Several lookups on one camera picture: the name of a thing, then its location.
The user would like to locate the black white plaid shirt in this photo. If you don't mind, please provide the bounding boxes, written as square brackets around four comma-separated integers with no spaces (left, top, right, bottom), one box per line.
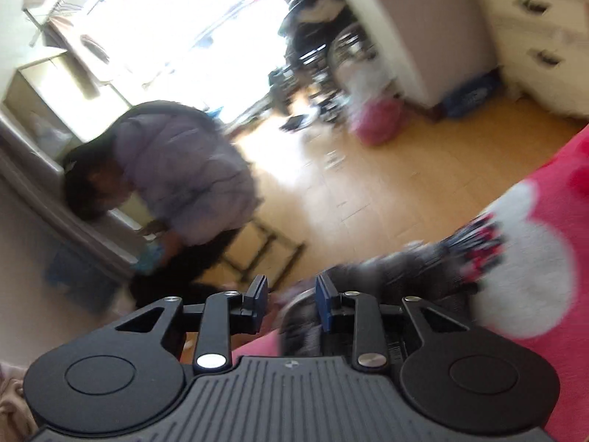
[278,213,504,356]

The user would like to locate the black folding chair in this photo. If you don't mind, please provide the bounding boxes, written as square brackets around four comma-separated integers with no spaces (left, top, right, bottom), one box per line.
[197,218,307,290]

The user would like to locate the lavender puffer jacket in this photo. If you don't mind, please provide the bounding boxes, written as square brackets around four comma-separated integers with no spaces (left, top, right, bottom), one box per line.
[111,102,260,245]

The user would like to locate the pink plastic bag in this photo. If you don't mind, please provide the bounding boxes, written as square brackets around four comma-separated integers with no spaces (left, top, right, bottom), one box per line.
[348,96,405,147]

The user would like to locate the red floral fleece blanket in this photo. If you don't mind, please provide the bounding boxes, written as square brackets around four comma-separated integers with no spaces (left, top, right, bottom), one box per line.
[233,133,588,441]

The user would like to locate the wheelchair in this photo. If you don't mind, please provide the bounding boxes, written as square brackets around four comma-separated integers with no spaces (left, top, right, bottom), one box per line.
[268,0,377,123]

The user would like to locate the cream bedside nightstand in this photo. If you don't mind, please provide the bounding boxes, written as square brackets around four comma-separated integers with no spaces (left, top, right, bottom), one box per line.
[478,0,588,119]

